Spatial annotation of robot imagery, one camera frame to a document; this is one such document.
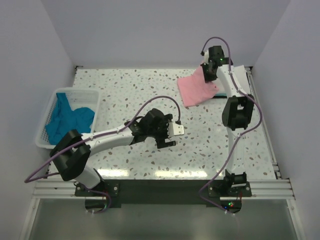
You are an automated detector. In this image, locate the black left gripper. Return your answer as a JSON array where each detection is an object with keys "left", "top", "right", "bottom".
[{"left": 147, "top": 114, "right": 176, "bottom": 149}]

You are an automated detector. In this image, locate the pink t shirt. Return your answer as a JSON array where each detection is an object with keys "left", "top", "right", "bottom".
[{"left": 177, "top": 65, "right": 219, "bottom": 107}]

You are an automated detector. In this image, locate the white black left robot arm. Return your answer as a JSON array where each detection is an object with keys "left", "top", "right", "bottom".
[{"left": 50, "top": 108, "right": 185, "bottom": 196}]

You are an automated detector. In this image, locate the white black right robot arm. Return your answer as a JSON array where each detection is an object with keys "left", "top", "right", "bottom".
[{"left": 201, "top": 45, "right": 254, "bottom": 197}]

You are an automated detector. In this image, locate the folded white t shirt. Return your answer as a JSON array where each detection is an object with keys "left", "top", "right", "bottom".
[{"left": 214, "top": 64, "right": 251, "bottom": 97}]

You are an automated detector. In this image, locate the folded teal t shirt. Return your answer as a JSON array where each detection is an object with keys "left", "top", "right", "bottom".
[{"left": 213, "top": 93, "right": 227, "bottom": 99}]

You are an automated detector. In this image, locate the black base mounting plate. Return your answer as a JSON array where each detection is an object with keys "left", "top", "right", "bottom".
[{"left": 74, "top": 179, "right": 253, "bottom": 213}]

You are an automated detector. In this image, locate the white plastic basket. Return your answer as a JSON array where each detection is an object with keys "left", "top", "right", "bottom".
[{"left": 35, "top": 87, "right": 101, "bottom": 150}]

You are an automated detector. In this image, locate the blue t shirt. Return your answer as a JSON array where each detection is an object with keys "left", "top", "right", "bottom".
[{"left": 45, "top": 92, "right": 95, "bottom": 145}]

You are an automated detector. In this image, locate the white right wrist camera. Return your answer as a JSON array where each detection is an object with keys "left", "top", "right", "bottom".
[{"left": 203, "top": 50, "right": 212, "bottom": 65}]

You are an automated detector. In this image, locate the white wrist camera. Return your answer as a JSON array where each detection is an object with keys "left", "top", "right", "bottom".
[
  {"left": 203, "top": 50, "right": 212, "bottom": 65},
  {"left": 167, "top": 122, "right": 185, "bottom": 138}
]

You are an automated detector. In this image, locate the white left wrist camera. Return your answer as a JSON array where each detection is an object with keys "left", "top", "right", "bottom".
[{"left": 167, "top": 122, "right": 185, "bottom": 138}]

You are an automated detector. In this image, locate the aluminium frame rail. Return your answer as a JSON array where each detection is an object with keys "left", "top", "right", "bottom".
[{"left": 33, "top": 178, "right": 295, "bottom": 200}]

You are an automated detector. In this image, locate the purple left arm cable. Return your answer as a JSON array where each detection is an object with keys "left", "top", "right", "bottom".
[{"left": 24, "top": 96, "right": 182, "bottom": 214}]

